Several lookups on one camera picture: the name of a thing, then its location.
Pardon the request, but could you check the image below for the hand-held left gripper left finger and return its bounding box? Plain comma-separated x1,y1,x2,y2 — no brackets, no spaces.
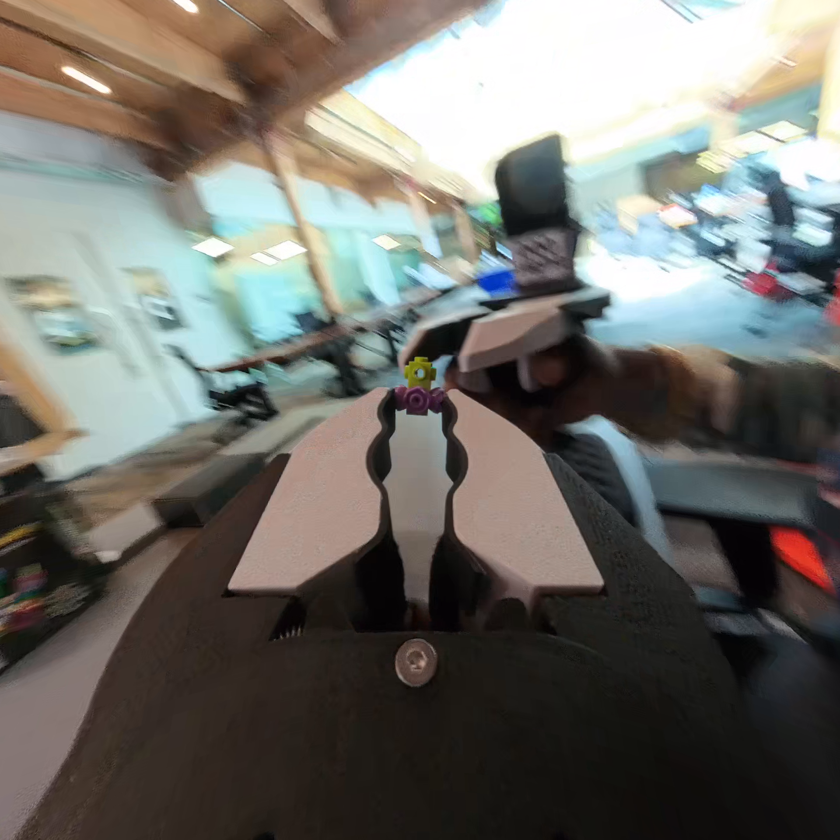
227,390,399,618

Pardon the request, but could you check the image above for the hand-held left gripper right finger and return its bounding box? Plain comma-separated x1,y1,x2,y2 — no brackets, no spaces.
434,390,607,618

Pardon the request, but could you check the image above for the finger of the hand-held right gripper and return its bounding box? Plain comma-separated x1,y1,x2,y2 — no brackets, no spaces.
397,287,493,368
453,305,572,375

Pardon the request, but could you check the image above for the purple yellow flower assembly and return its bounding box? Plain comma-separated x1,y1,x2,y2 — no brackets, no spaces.
397,385,447,416

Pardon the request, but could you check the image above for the black glossy cardboard box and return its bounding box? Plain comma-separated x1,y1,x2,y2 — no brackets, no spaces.
0,506,112,673

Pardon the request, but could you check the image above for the person's right forearm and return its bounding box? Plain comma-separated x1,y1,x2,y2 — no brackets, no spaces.
716,348,840,460

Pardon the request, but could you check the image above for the grey desk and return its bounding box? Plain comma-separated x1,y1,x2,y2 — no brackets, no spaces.
0,394,683,840

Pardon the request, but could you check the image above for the person's right hand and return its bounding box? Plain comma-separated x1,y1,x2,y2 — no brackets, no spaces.
447,335,736,447

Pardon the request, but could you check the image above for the wooden table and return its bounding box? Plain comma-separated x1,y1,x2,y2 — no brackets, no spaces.
210,322,395,395

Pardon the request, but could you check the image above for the black office chair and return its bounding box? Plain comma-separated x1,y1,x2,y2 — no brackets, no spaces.
164,344,279,421

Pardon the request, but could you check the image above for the black chair armrest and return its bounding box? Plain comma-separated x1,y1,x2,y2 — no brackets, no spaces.
650,457,821,526

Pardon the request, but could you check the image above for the person's dark clothing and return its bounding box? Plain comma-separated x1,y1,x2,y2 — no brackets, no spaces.
709,578,840,840

